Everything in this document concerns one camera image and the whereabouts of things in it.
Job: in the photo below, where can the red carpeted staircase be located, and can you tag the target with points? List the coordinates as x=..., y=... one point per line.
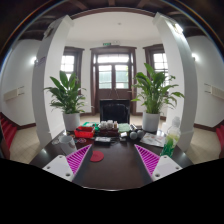
x=7, y=131
x=220, y=140

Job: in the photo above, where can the green exit sign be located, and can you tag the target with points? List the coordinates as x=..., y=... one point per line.
x=106, y=44

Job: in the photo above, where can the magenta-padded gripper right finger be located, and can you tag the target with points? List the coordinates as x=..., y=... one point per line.
x=163, y=166

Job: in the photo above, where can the green plant in white pot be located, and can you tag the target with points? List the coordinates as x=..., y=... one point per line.
x=68, y=96
x=151, y=96

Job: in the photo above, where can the dark tray with jars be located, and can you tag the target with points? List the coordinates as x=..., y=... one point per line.
x=108, y=128

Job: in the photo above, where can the grey-headed microphone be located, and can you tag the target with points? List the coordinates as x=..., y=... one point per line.
x=140, y=133
x=133, y=135

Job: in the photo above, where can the black chair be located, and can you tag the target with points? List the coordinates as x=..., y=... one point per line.
x=115, y=111

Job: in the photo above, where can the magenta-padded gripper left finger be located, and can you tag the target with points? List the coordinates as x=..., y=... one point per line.
x=60, y=166

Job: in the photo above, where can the white printed magazine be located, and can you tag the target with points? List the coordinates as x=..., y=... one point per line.
x=153, y=140

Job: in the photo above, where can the flat round red coaster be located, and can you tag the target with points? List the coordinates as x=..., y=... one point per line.
x=97, y=156

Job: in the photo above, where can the brown wooden double door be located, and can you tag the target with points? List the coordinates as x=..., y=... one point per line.
x=113, y=93

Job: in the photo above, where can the clear green-labelled drink bottle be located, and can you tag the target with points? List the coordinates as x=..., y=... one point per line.
x=171, y=140

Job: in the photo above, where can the red plastic basket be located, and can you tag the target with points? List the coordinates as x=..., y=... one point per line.
x=84, y=132

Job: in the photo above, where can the black flat device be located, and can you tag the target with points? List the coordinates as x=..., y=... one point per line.
x=102, y=140

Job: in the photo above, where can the brown-framed window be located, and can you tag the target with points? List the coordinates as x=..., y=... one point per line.
x=160, y=61
x=67, y=63

